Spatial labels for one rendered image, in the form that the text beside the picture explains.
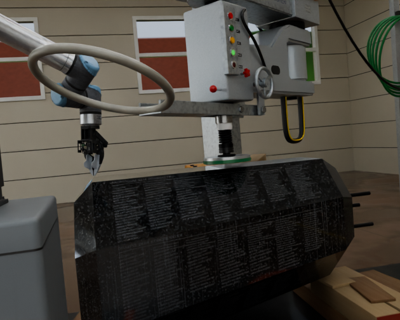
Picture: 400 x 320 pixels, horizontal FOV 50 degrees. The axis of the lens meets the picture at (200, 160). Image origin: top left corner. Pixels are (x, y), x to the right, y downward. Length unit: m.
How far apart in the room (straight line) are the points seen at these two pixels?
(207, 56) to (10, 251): 1.28
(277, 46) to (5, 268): 1.72
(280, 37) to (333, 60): 7.35
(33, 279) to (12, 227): 0.11
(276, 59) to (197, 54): 0.46
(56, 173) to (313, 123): 5.22
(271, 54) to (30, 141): 6.40
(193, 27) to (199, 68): 0.18
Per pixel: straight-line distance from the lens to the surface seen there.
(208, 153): 2.94
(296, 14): 2.43
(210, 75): 1.88
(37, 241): 0.87
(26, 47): 1.66
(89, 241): 1.73
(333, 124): 9.44
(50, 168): 8.09
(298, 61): 2.46
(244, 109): 1.99
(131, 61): 1.27
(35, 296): 0.90
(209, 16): 1.92
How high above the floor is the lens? 0.97
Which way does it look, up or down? 3 degrees down
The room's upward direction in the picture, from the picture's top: 5 degrees counter-clockwise
